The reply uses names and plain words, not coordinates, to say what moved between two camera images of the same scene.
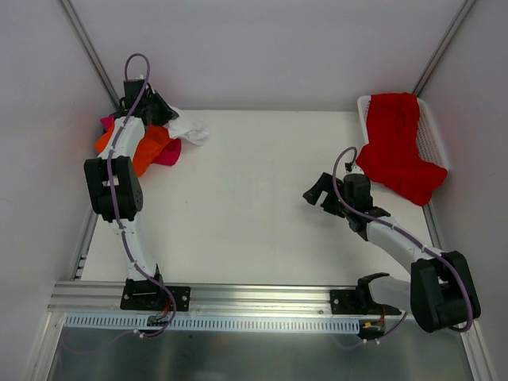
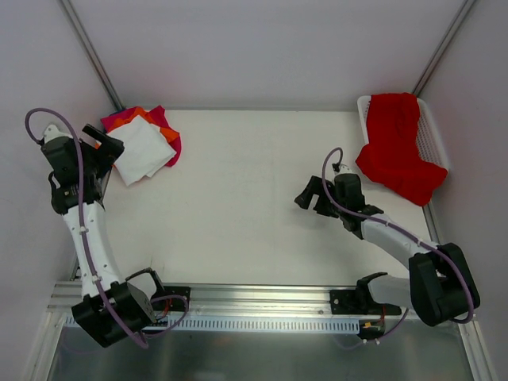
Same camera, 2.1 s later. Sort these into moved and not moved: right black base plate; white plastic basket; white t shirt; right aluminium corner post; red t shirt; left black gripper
Moved: white t shirt; left black gripper
Not moved: right black base plate; white plastic basket; right aluminium corner post; red t shirt
